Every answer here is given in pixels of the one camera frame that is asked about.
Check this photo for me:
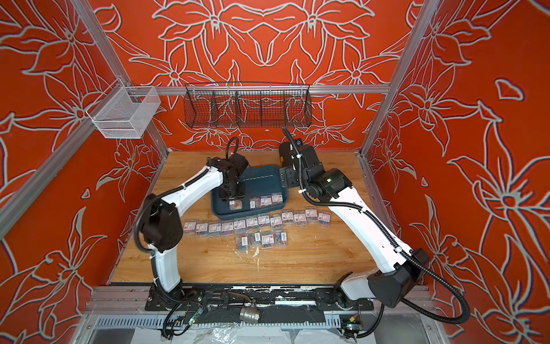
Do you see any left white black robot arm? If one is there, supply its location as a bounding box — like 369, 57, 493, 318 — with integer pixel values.
133, 137, 249, 304

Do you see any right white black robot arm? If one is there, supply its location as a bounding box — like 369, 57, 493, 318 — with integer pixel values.
282, 128, 471, 325

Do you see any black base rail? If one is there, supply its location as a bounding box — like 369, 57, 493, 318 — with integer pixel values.
145, 283, 375, 327

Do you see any twelfth removed paper clip box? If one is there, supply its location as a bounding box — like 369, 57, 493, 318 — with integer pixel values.
196, 221, 209, 237

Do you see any eleventh removed paper clip box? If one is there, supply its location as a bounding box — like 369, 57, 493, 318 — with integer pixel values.
183, 219, 197, 236

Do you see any white wire wall basket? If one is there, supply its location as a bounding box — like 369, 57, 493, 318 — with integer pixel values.
84, 78, 161, 140

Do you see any second row clip box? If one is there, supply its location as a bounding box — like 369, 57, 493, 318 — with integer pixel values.
247, 231, 262, 248
235, 234, 249, 252

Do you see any blue plastic storage tray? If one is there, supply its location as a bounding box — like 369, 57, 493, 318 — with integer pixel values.
210, 165, 289, 220

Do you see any black tool case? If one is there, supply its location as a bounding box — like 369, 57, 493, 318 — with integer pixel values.
279, 141, 299, 171

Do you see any black wire wall basket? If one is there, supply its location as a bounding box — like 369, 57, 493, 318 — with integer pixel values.
183, 83, 313, 129

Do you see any paper clip box tray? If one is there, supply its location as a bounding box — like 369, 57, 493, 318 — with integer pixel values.
261, 232, 276, 249

